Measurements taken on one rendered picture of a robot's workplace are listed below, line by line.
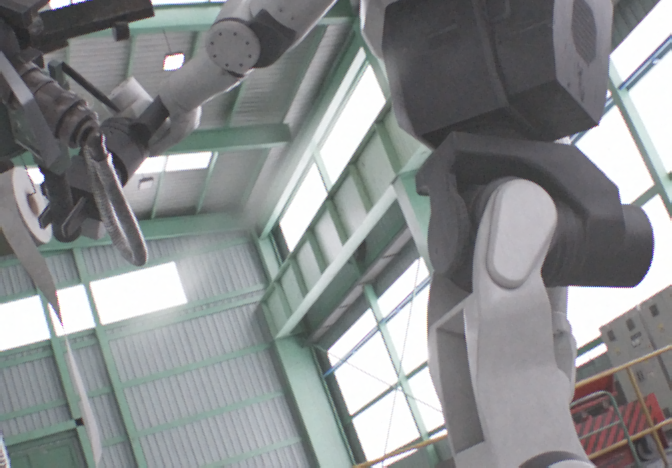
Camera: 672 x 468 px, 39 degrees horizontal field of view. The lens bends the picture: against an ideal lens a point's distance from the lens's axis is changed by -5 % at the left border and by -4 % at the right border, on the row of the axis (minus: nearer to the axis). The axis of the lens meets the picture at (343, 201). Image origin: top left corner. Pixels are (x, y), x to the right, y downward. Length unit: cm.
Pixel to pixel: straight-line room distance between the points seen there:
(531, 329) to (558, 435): 12
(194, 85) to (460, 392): 59
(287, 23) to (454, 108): 26
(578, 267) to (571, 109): 20
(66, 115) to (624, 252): 69
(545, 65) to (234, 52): 42
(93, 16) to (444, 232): 121
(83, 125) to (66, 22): 109
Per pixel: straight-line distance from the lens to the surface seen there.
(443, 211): 118
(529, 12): 120
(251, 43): 131
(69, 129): 111
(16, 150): 133
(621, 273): 126
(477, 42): 120
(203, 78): 141
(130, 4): 218
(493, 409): 108
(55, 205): 136
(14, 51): 116
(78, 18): 219
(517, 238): 112
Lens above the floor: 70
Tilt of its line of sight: 18 degrees up
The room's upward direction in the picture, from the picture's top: 21 degrees counter-clockwise
